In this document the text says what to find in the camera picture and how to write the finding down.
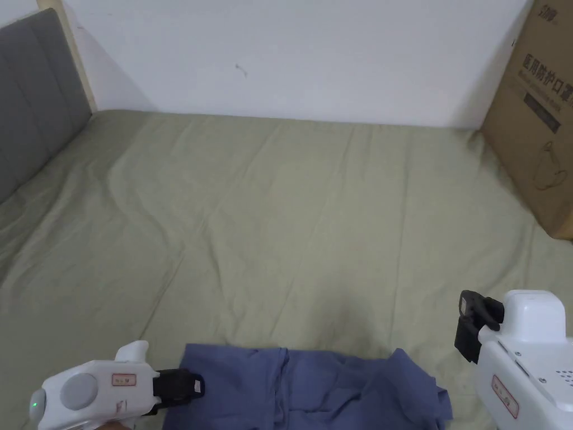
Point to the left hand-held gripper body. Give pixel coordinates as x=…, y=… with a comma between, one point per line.
x=94, y=394

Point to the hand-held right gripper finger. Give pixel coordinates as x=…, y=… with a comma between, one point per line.
x=468, y=340

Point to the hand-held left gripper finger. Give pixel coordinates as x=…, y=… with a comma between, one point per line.
x=192, y=385

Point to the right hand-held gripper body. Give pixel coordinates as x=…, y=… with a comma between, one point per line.
x=528, y=358

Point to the person's left hand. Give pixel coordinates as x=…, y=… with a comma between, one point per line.
x=114, y=427

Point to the blue garment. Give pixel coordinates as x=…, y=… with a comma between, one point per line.
x=313, y=389

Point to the bed with pale green sheet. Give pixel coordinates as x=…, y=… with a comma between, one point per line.
x=277, y=215

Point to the brown cardboard carton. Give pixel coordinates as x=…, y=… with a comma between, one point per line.
x=539, y=112

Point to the grey padded headboard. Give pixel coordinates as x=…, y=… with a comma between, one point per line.
x=31, y=89

